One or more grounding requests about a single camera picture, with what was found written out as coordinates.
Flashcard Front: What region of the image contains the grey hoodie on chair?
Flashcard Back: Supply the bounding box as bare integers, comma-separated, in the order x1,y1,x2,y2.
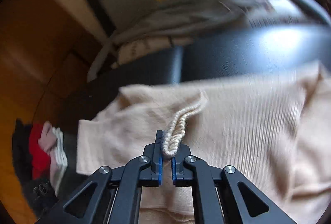
87,0,256,82

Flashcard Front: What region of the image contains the beige knit sweater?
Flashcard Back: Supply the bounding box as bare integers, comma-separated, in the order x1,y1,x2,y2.
76,63,330,223

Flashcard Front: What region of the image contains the red garment pile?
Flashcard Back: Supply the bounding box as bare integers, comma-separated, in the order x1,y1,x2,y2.
29,123,51,180

